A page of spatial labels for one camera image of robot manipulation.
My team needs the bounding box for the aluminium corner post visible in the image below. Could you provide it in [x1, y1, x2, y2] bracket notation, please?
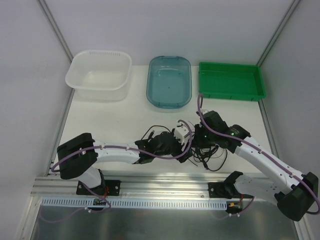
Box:
[36, 0, 74, 63]
[256, 0, 302, 67]

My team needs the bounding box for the black cable bundle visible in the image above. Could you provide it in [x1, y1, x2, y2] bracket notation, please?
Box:
[139, 119, 230, 172]

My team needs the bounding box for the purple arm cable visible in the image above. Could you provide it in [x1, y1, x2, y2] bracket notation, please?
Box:
[197, 93, 320, 215]
[51, 119, 193, 173]

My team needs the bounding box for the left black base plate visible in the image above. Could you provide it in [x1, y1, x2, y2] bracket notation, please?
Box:
[76, 180, 122, 197]

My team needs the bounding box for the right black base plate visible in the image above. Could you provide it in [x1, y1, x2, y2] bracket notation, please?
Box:
[208, 182, 241, 199]

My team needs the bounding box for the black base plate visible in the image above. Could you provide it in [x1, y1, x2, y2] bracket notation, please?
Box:
[76, 180, 122, 197]
[208, 182, 241, 199]

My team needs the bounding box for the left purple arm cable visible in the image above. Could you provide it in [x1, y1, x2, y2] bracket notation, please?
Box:
[51, 119, 193, 173]

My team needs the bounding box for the white translucent plastic tub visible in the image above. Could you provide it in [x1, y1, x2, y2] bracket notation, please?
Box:
[65, 50, 132, 101]

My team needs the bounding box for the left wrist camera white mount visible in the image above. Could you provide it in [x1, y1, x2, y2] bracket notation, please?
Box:
[173, 120, 194, 146]

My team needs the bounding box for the blue translucent plastic container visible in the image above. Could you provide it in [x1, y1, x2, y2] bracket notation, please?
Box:
[146, 56, 192, 109]

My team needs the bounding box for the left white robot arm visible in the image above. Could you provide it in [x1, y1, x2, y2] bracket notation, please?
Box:
[51, 126, 190, 195]

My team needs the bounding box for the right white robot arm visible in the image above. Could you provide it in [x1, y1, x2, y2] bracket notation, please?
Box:
[195, 110, 320, 222]

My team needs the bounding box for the aluminium corner post left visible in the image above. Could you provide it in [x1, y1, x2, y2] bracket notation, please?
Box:
[36, 0, 74, 63]

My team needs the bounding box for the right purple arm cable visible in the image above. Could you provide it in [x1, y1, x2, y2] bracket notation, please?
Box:
[197, 93, 320, 215]

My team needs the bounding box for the white slotted cable duct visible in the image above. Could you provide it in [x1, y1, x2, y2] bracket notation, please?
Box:
[41, 197, 227, 211]

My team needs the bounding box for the green plastic tray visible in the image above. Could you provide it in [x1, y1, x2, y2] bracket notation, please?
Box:
[198, 61, 266, 102]

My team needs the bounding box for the aluminium mounting rail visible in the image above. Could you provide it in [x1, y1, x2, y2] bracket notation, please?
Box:
[30, 173, 228, 200]

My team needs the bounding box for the aluminium corner post right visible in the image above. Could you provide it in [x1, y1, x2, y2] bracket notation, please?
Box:
[256, 0, 302, 67]

